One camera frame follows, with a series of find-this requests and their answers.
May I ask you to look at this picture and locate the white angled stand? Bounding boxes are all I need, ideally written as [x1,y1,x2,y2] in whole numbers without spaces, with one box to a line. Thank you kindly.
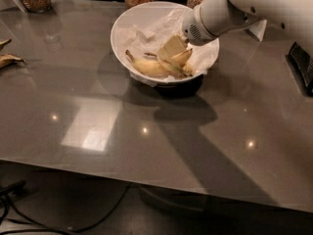
[246,20,267,41]

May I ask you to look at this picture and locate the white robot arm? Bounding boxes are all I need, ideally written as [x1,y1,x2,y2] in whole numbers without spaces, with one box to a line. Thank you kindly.
[178,0,313,56]

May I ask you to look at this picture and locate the banana peel tip left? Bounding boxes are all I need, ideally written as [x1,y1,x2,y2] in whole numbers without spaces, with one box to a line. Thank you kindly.
[0,39,12,51]

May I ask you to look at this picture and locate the white stand top left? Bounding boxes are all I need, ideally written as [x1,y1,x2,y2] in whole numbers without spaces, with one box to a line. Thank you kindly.
[0,0,26,13]

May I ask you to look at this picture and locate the white bowl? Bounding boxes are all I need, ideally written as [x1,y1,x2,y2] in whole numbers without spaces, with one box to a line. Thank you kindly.
[110,1,220,87]

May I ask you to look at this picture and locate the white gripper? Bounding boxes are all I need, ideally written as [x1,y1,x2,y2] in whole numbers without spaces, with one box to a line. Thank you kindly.
[156,0,259,60]

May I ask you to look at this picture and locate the black floor cable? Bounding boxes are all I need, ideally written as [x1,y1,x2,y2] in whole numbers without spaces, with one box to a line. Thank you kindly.
[0,179,131,235]

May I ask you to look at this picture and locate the white paper liner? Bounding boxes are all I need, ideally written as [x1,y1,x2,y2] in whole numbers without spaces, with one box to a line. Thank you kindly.
[115,2,219,87]

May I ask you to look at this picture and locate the banana peel lower left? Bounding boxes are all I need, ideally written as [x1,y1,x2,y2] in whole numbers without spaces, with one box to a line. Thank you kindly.
[0,54,23,69]

